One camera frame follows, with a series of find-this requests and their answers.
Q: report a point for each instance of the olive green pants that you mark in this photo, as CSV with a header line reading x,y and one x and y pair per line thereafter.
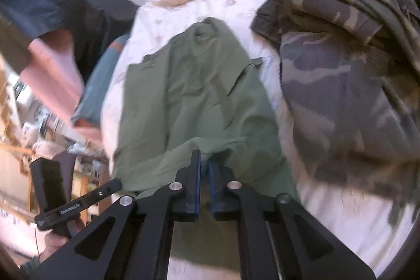
x,y
183,96

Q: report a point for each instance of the pink curtain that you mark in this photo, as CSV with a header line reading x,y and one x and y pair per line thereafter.
x,y
52,70

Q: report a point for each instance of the person's left hand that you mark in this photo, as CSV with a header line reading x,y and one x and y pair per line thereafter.
x,y
55,244

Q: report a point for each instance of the camouflage pants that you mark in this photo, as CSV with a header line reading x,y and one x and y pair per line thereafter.
x,y
328,70

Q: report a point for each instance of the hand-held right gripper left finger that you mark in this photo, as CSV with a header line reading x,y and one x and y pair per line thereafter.
x,y
198,181

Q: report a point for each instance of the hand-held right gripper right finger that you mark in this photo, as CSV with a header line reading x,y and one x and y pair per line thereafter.
x,y
211,188

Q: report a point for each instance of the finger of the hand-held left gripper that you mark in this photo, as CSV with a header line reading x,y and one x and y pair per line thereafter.
x,y
110,187

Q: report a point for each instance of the cream bear-print duvet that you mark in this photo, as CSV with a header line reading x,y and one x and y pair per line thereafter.
x,y
229,7

